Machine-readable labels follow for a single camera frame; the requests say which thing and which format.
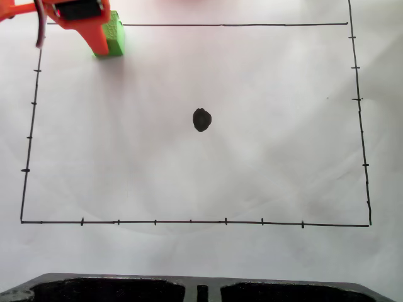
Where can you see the green patterned block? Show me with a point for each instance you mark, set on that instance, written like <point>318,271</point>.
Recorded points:
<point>115,47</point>

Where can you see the white paper sheet with frame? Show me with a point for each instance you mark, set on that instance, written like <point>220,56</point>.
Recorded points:
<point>252,163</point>

